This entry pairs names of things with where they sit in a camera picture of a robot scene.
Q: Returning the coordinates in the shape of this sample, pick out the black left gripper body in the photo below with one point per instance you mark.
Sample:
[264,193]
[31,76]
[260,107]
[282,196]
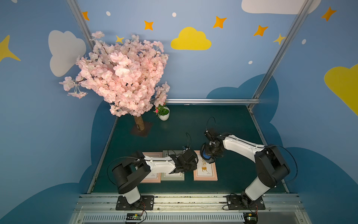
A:
[191,161]

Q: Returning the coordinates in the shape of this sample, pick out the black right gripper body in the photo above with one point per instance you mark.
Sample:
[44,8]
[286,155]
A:
[207,152]

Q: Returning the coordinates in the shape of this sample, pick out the blue black-edged cloth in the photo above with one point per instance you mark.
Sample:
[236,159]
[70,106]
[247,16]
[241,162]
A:
[207,153]

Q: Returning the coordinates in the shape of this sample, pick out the grey-green picture frame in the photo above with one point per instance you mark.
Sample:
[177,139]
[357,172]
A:
[175,176]

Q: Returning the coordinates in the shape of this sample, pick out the pink picture frame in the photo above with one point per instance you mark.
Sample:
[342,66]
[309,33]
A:
[205,171]
[152,177]

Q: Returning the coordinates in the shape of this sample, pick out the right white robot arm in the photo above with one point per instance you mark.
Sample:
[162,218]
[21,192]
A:
[271,167]

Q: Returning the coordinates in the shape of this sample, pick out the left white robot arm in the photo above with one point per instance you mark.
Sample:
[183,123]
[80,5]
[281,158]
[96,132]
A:
[134,169]

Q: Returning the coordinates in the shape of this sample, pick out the white pot with plant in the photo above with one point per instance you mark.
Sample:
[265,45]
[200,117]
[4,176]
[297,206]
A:
[162,112]

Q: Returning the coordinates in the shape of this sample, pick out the pink blossom artificial tree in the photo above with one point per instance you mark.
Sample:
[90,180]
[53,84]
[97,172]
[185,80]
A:
[125,75]

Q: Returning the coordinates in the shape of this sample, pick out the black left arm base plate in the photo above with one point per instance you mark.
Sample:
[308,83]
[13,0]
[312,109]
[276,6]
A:
[145,202]

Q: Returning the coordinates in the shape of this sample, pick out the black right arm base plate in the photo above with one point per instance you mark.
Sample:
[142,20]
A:
[237,202]

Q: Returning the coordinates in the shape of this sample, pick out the aluminium mounting rail front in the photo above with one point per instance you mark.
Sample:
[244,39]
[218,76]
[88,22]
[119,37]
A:
[190,208]

